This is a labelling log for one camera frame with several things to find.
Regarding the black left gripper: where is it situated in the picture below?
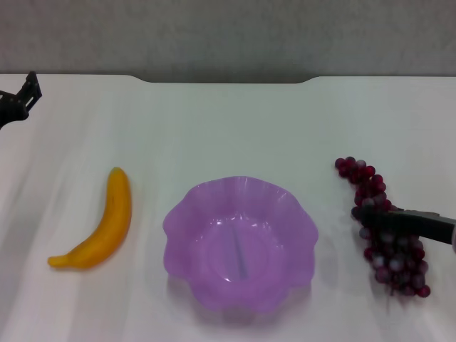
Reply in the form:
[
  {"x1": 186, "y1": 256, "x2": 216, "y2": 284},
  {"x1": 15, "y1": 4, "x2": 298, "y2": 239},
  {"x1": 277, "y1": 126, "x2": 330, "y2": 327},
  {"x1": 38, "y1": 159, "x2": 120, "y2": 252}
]
[{"x1": 0, "y1": 71, "x2": 43, "y2": 131}]

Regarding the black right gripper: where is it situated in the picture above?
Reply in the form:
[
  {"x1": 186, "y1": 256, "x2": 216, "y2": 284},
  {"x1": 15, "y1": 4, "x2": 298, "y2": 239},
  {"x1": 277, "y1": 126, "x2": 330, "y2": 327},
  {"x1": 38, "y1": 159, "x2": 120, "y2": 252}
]
[{"x1": 357, "y1": 205, "x2": 456, "y2": 247}]

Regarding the dark red grape bunch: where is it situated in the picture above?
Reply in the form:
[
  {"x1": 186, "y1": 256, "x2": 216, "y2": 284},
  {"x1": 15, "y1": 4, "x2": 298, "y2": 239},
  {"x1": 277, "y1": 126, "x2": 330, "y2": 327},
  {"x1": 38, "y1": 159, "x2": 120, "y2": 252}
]
[{"x1": 333, "y1": 156, "x2": 432, "y2": 299}]

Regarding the yellow plastic banana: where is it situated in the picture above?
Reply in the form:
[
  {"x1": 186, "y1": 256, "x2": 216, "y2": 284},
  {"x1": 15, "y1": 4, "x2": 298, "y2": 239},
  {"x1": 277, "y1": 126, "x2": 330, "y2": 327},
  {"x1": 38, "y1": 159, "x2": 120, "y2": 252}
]
[{"x1": 47, "y1": 166, "x2": 133, "y2": 271}]

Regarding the purple wavy-edged plastic bowl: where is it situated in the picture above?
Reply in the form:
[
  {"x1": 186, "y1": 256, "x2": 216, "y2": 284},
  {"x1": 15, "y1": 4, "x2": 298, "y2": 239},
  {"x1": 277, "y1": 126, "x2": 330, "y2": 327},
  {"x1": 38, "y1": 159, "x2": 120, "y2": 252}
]
[{"x1": 162, "y1": 175, "x2": 319, "y2": 316}]

